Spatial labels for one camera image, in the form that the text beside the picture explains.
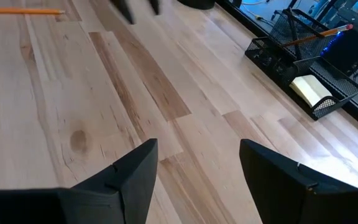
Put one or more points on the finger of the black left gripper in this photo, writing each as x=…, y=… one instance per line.
x=123, y=7
x=154, y=6

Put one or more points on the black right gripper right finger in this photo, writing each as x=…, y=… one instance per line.
x=275, y=186

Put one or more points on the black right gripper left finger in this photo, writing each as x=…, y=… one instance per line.
x=126, y=186

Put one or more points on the yellow pencil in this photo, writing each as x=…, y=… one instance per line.
x=319, y=35
x=20, y=11

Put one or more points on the yellow sticky note pad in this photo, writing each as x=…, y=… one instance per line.
x=311, y=90

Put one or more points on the black pen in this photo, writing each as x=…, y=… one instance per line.
x=293, y=34

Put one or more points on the black mesh desk organizer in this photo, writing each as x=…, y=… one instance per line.
x=325, y=105

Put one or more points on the black computer tower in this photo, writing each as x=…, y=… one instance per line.
x=350, y=49

